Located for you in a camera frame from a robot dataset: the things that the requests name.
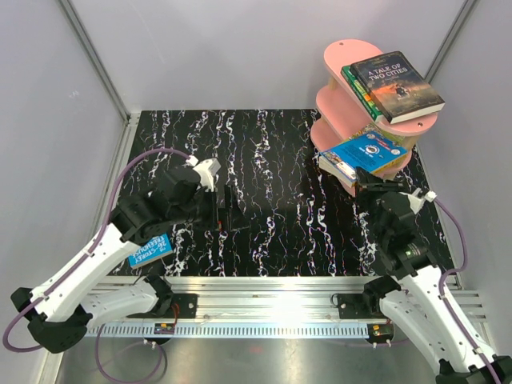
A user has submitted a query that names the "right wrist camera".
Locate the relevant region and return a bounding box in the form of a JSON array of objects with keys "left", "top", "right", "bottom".
[{"left": 406, "top": 188, "right": 437, "bottom": 214}]

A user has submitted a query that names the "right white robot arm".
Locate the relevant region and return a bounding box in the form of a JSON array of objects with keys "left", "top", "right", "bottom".
[{"left": 355, "top": 167, "right": 511, "bottom": 383}]

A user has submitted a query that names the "lime 65-storey treehouse book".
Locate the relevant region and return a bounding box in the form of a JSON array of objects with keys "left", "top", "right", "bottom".
[{"left": 349, "top": 123, "right": 405, "bottom": 146}]

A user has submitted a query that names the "green 104-storey treehouse book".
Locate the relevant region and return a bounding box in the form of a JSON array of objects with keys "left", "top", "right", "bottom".
[{"left": 341, "top": 66, "right": 384, "bottom": 122}]

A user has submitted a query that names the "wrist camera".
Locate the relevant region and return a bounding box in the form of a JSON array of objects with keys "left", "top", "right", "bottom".
[
  {"left": 406, "top": 188, "right": 437, "bottom": 214},
  {"left": 186, "top": 156, "right": 221, "bottom": 191}
]

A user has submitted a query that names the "blue 26-storey treehouse book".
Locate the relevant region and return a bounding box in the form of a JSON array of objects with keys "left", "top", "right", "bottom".
[{"left": 128, "top": 234, "right": 173, "bottom": 269}]

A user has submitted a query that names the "slotted cable duct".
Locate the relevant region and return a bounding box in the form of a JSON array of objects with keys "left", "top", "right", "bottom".
[{"left": 87, "top": 322, "right": 369, "bottom": 339}]

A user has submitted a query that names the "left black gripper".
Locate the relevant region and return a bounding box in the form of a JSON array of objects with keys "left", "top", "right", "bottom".
[{"left": 169, "top": 185, "right": 249, "bottom": 232}]

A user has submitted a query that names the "pink three-tier shelf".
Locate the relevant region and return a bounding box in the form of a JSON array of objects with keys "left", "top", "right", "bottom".
[{"left": 310, "top": 38, "right": 441, "bottom": 194}]

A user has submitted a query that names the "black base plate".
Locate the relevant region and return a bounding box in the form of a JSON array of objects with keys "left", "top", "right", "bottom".
[
  {"left": 149, "top": 293, "right": 198, "bottom": 319},
  {"left": 333, "top": 294, "right": 385, "bottom": 320}
]

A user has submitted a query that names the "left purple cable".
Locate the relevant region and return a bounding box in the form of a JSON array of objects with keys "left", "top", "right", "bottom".
[{"left": 2, "top": 147, "right": 193, "bottom": 383}]

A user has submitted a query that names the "aluminium rail frame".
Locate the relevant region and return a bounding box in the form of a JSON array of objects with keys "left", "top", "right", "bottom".
[{"left": 35, "top": 0, "right": 512, "bottom": 384}]

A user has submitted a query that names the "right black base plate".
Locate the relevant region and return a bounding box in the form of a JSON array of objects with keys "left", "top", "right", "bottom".
[{"left": 333, "top": 294, "right": 385, "bottom": 320}]

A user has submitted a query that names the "dark Tale of Two Cities book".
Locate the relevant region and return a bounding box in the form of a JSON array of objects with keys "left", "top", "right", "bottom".
[{"left": 350, "top": 51, "right": 445, "bottom": 124}]

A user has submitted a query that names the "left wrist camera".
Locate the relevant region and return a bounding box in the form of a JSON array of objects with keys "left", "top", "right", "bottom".
[{"left": 186, "top": 156, "right": 221, "bottom": 191}]

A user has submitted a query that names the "blue paperback book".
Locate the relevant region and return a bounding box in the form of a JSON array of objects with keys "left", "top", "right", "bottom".
[{"left": 318, "top": 129, "right": 407, "bottom": 187}]

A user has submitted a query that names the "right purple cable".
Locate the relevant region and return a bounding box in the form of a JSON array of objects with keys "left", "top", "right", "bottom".
[{"left": 434, "top": 198, "right": 501, "bottom": 384}]

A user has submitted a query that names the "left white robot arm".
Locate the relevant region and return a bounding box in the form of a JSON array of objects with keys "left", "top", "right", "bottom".
[{"left": 10, "top": 159, "right": 250, "bottom": 354}]

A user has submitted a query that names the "black marble pattern mat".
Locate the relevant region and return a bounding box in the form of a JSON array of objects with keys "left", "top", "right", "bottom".
[{"left": 98, "top": 110, "right": 457, "bottom": 278}]

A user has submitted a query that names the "purple cable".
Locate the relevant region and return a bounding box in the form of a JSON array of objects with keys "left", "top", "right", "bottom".
[
  {"left": 2, "top": 147, "right": 193, "bottom": 383},
  {"left": 434, "top": 198, "right": 501, "bottom": 384}
]

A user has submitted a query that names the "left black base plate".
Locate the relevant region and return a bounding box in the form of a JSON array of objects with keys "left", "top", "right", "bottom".
[{"left": 149, "top": 293, "right": 198, "bottom": 319}]

